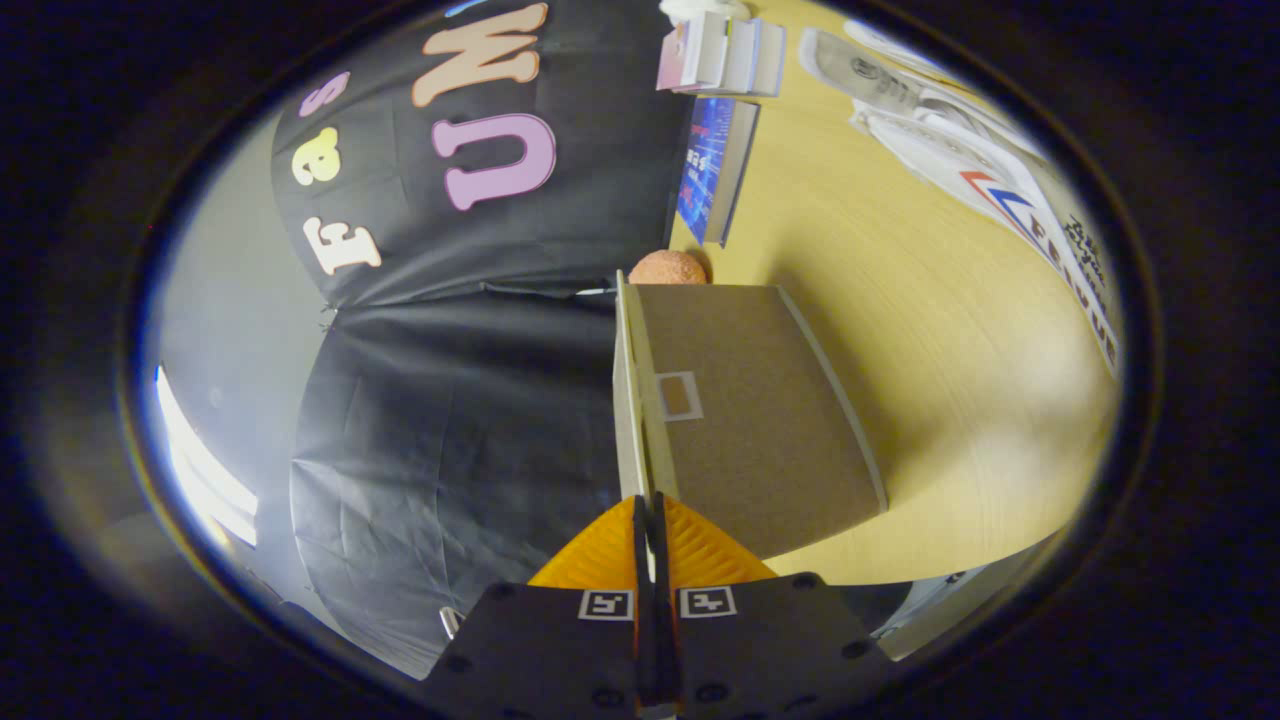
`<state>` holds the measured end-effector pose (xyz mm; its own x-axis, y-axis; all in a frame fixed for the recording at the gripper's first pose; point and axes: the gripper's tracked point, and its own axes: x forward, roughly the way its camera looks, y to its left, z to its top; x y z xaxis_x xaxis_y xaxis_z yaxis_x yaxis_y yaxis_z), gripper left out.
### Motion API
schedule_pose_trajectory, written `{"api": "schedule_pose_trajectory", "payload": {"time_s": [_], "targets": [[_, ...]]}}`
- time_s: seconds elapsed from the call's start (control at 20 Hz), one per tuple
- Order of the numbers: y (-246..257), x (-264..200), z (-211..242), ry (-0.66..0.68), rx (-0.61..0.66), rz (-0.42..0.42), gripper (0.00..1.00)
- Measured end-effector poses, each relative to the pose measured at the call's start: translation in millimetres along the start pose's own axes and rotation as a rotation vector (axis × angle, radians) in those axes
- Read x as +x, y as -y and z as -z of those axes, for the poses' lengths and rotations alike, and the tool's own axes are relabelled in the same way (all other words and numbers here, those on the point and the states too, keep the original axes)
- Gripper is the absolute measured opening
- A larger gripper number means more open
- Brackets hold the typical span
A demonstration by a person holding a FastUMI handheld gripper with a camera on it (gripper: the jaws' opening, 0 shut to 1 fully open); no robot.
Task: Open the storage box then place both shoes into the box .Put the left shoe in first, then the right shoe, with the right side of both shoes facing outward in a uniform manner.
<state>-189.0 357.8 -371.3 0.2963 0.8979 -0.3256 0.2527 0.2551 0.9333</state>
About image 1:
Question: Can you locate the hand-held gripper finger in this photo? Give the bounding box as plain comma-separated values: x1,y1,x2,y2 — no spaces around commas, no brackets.
652,492,893,717
420,495,656,719

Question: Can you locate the brown cardboard storage box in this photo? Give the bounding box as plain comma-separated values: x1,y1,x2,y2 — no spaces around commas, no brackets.
611,270,890,561

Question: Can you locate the black backdrop cloth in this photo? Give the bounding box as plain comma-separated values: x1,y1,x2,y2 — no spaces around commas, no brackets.
268,0,703,683

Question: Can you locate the orange textured ball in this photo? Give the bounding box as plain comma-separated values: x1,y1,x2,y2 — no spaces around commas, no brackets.
627,249,712,287

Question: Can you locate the blue cover book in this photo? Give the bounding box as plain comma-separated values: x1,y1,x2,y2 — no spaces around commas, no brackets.
675,96,762,248

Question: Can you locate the stack of white books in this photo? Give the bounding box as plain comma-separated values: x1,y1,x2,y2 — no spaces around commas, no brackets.
655,10,788,99

